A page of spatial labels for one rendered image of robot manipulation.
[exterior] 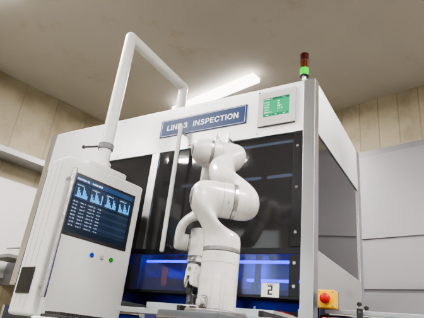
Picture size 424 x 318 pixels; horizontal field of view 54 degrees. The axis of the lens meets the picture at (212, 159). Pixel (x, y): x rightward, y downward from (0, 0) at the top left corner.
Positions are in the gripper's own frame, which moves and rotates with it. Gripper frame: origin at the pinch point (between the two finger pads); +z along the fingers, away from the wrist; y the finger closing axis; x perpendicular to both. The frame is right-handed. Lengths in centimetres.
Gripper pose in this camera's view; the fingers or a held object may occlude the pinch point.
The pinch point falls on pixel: (191, 300)
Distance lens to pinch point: 190.0
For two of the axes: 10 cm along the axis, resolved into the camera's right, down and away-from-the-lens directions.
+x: -8.6, 1.2, 5.0
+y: 5.0, 4.1, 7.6
